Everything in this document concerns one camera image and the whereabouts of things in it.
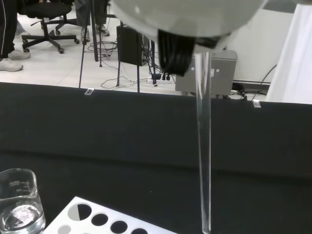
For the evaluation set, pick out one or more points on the clear plastic cloth clip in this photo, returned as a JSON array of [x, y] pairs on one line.
[[89, 91], [256, 103]]

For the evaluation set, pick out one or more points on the black bench cloth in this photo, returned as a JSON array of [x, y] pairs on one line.
[[122, 134]]

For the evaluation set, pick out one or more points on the thin black stand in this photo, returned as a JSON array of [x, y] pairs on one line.
[[118, 61]]

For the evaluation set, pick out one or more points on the white test tube rack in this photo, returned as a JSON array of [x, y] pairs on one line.
[[58, 220]]

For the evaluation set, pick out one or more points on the person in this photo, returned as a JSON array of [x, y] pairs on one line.
[[81, 14], [7, 24]]

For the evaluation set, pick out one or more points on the black office chair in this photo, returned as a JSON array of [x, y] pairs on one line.
[[48, 36]]

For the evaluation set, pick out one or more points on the white standing board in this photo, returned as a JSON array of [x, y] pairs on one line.
[[292, 61]]

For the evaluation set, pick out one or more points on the thin dark tripod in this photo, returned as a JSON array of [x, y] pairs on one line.
[[81, 65]]

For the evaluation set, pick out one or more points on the grey metal cabinet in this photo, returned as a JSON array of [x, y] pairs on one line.
[[224, 83]]

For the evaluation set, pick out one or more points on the black computer tower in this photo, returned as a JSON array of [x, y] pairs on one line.
[[129, 46]]

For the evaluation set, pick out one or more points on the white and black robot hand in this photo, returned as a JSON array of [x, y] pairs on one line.
[[185, 17]]

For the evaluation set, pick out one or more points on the white power strip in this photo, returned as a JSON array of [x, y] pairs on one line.
[[163, 81]]

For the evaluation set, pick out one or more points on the black desk leg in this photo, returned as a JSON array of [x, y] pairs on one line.
[[95, 36]]

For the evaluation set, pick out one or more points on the clear glass beaker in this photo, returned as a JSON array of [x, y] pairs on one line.
[[22, 214]]

